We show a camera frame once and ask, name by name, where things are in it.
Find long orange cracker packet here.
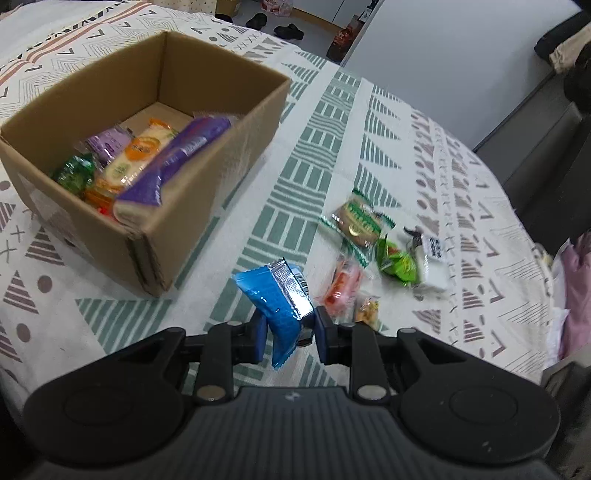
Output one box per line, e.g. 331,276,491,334
95,118,180,191

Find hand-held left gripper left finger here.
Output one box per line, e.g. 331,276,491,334
117,318,269,405

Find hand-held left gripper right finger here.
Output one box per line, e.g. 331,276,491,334
314,308,465,403

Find long purple snack packet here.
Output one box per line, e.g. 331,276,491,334
113,115,233,222

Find white packet with black print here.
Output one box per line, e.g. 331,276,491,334
404,225,452,292

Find grey board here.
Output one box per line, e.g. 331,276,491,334
473,99,591,259

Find brown green pastry packet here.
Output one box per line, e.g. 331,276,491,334
320,189,398,268

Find orange snack packet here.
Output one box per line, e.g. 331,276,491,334
321,253,370,324

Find pink cloth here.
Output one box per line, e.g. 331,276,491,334
551,233,591,365

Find hanging dark clothes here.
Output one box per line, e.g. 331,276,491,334
534,11,591,75

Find round purple snack packet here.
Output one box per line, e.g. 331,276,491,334
85,128,134,163

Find brown cardboard box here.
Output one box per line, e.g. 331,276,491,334
0,30,293,298

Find small yellow candy packet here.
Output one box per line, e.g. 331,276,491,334
355,298,383,329

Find small dark green snack packet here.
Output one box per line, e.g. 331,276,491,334
51,154,99,193

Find bright green snack packet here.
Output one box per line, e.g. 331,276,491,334
374,234,422,288

